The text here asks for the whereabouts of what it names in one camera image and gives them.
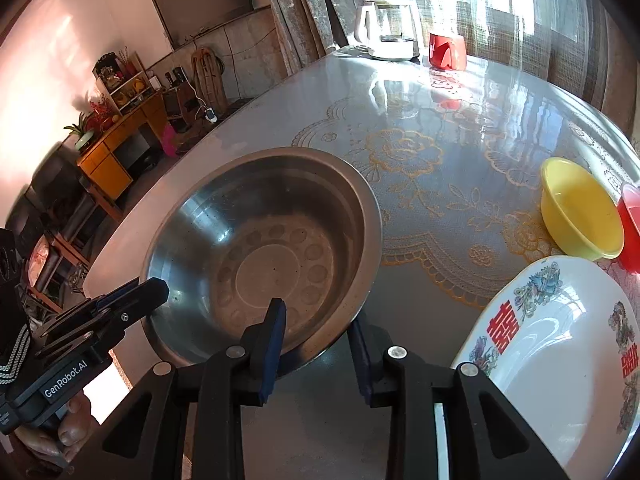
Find dark wooden furniture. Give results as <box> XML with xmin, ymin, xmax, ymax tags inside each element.
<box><xmin>5</xmin><ymin>147</ymin><xmax>126</xmax><ymax>311</ymax></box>

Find orange wooden cabinet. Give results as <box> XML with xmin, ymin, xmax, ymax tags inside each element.
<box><xmin>75</xmin><ymin>91</ymin><xmax>168</xmax><ymax>201</ymax></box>

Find wooden folding chair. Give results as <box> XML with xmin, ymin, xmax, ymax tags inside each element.
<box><xmin>190</xmin><ymin>46</ymin><xmax>227</xmax><ymax>107</ymax></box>

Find stainless steel bowl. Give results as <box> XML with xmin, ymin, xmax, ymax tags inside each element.
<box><xmin>140</xmin><ymin>146</ymin><xmax>383</xmax><ymax>378</ymax></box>

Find dark wooden bench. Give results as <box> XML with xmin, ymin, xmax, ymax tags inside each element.
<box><xmin>172</xmin><ymin>102</ymin><xmax>246</xmax><ymax>153</ymax></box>

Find white plate with rose print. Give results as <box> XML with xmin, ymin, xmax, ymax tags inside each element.
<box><xmin>434</xmin><ymin>402</ymin><xmax>448</xmax><ymax>480</ymax></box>

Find grey patterned curtain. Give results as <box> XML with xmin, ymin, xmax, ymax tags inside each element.
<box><xmin>575</xmin><ymin>0</ymin><xmax>640</xmax><ymax>126</ymax></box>
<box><xmin>260</xmin><ymin>0</ymin><xmax>371</xmax><ymax>73</ymax></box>

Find red artificial flowers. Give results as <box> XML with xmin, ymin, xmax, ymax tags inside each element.
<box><xmin>87</xmin><ymin>100</ymin><xmax>110</xmax><ymax>127</ymax></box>

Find white plate with red print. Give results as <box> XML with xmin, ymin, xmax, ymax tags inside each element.
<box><xmin>450</xmin><ymin>255</ymin><xmax>640</xmax><ymax>480</ymax></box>

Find red cup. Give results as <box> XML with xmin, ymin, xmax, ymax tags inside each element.
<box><xmin>428</xmin><ymin>31</ymin><xmax>468</xmax><ymax>72</ymax></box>

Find person's left hand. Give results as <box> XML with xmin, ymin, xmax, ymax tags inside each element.
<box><xmin>15</xmin><ymin>392</ymin><xmax>98</xmax><ymax>471</ymax></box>

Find yellow plastic bowl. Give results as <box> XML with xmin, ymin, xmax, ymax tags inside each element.
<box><xmin>540</xmin><ymin>157</ymin><xmax>626</xmax><ymax>261</ymax></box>

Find white sheer curtain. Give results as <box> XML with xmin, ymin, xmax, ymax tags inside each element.
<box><xmin>360</xmin><ymin>0</ymin><xmax>601</xmax><ymax>91</ymax></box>

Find glass kettle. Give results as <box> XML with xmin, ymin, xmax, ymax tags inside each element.
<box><xmin>375</xmin><ymin>1</ymin><xmax>422</xmax><ymax>46</ymax></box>

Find black portable speaker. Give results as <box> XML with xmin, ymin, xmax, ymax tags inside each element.
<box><xmin>162</xmin><ymin>87</ymin><xmax>188</xmax><ymax>121</ymax></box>

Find wall-mounted flat television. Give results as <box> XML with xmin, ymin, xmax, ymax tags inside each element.
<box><xmin>151</xmin><ymin>0</ymin><xmax>256</xmax><ymax>51</ymax></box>

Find white kettle base tray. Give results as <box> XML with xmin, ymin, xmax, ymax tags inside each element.
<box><xmin>342</xmin><ymin>41</ymin><xmax>422</xmax><ymax>63</ymax></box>

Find pink bag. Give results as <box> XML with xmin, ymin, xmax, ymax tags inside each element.
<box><xmin>160</xmin><ymin>125</ymin><xmax>180</xmax><ymax>158</ymax></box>

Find shelf with ornaments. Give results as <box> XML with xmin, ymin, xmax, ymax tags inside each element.
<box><xmin>92</xmin><ymin>50</ymin><xmax>161</xmax><ymax>113</ymax></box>

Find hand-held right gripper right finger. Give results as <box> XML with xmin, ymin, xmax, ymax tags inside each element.
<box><xmin>347</xmin><ymin>317</ymin><xmax>571</xmax><ymax>480</ymax></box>

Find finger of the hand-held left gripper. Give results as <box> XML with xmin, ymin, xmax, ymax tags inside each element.
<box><xmin>37</xmin><ymin>280</ymin><xmax>171</xmax><ymax>362</ymax></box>
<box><xmin>42</xmin><ymin>280</ymin><xmax>151</xmax><ymax>337</ymax></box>

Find red plastic bowl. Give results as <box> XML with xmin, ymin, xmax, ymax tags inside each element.
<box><xmin>616</xmin><ymin>182</ymin><xmax>640</xmax><ymax>275</ymax></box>

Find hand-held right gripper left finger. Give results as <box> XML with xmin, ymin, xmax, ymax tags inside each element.
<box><xmin>102</xmin><ymin>297</ymin><xmax>288</xmax><ymax>480</ymax></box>

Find potted green plant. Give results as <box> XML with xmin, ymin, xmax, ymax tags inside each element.
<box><xmin>64</xmin><ymin>111</ymin><xmax>97</xmax><ymax>153</ymax></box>

